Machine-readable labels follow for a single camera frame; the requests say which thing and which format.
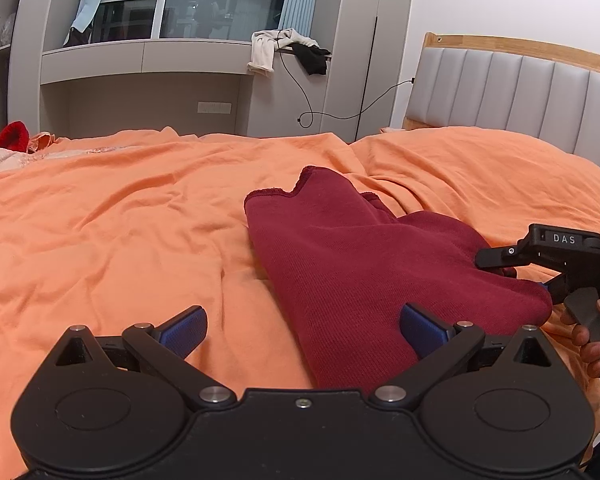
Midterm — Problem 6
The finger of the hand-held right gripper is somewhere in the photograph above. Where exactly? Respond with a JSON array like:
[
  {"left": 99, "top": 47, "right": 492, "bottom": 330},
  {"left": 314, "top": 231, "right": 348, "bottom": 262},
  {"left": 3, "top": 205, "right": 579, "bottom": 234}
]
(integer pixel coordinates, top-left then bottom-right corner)
[
  {"left": 539, "top": 272, "right": 571, "bottom": 307},
  {"left": 475, "top": 241, "right": 535, "bottom": 279}
]

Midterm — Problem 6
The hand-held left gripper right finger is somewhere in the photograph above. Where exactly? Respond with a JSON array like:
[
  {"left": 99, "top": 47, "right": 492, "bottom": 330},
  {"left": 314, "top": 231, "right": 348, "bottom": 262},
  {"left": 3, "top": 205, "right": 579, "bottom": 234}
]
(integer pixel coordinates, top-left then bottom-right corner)
[{"left": 370, "top": 303, "right": 553, "bottom": 408}]

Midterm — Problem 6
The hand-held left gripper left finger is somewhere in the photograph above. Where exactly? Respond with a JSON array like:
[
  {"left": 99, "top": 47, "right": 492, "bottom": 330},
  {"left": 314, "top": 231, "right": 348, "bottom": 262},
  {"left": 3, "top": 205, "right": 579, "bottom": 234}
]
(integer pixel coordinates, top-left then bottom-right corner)
[{"left": 55, "top": 305, "right": 233, "bottom": 409}]

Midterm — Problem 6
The dark red knit sweater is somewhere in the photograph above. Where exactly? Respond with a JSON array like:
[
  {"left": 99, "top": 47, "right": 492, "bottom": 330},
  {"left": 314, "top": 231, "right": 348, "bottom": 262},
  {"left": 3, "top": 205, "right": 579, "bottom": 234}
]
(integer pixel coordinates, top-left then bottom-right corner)
[{"left": 244, "top": 165, "right": 554, "bottom": 392}]

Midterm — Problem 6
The person's right hand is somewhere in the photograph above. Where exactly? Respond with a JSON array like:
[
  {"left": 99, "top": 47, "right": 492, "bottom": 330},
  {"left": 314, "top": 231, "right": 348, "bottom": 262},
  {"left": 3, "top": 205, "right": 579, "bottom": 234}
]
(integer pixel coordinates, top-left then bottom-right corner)
[{"left": 560, "top": 294, "right": 600, "bottom": 380}]

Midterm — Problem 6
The orange bed blanket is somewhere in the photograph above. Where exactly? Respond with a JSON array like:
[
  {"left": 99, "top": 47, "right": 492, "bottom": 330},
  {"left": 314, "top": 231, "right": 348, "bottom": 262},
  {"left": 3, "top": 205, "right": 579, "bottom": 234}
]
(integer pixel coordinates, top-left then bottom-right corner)
[{"left": 0, "top": 126, "right": 600, "bottom": 467}]

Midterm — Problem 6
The grey padded wooden headboard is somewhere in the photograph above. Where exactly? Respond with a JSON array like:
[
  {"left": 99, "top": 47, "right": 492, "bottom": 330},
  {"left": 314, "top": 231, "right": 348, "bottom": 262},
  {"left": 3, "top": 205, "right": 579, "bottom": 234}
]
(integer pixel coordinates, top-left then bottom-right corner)
[{"left": 402, "top": 31, "right": 600, "bottom": 182}]

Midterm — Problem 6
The peach cloth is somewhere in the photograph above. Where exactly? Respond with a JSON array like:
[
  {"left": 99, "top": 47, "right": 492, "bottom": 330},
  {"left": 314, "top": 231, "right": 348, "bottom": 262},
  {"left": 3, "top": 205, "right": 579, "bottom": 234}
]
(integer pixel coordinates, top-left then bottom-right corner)
[{"left": 26, "top": 132, "right": 57, "bottom": 154}]

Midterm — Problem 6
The bright red fluffy hat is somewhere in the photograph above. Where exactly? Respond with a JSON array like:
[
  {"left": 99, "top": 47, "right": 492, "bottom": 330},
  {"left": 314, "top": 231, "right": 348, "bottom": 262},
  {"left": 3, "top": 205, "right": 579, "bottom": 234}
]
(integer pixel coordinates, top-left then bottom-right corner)
[{"left": 0, "top": 121, "right": 31, "bottom": 151}]

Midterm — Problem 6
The tall grey cabinet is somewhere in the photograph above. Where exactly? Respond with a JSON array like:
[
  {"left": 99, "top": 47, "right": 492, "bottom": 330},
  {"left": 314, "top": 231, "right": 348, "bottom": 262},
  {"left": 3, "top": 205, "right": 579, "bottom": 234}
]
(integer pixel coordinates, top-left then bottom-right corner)
[{"left": 317, "top": 0, "right": 417, "bottom": 142}]

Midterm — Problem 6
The black garment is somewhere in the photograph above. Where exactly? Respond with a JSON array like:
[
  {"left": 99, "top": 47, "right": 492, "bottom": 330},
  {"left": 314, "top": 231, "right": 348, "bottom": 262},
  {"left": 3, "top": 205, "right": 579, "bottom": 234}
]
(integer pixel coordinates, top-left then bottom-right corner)
[{"left": 290, "top": 42, "right": 333, "bottom": 77}]

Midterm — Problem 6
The grey window desk unit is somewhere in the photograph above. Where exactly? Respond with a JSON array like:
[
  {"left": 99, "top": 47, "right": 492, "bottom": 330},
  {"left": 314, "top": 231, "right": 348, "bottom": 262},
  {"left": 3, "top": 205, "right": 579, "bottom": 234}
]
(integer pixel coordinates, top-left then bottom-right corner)
[{"left": 39, "top": 39, "right": 257, "bottom": 137}]

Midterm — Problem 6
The white garment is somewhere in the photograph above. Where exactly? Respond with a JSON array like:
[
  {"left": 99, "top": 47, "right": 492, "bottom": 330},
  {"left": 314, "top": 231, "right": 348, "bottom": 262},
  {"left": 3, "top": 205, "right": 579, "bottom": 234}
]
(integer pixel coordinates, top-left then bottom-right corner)
[{"left": 246, "top": 28, "right": 319, "bottom": 79}]

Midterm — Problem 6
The grey wardrobe with metal knobs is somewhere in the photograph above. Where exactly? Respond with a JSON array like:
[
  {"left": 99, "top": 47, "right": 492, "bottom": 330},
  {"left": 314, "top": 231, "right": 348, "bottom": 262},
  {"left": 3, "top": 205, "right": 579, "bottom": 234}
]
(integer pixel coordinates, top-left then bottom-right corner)
[{"left": 0, "top": 0, "right": 48, "bottom": 147}]

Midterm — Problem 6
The dark cloth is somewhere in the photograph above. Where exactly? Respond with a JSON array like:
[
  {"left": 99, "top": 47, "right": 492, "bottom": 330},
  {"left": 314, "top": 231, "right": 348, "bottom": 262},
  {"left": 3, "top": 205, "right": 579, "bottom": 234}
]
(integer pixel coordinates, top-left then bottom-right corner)
[{"left": 62, "top": 26, "right": 92, "bottom": 49}]

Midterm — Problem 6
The dark glass window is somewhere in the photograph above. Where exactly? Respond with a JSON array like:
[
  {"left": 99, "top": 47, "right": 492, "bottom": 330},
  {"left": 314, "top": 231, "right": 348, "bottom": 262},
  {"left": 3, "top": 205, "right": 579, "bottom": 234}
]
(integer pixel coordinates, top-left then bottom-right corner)
[{"left": 87, "top": 0, "right": 297, "bottom": 43}]

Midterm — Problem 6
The black cable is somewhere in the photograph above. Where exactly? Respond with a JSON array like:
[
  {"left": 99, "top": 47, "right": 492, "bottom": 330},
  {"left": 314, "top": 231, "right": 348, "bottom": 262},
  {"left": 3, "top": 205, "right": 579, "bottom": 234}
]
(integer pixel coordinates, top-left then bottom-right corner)
[{"left": 274, "top": 34, "right": 417, "bottom": 129}]

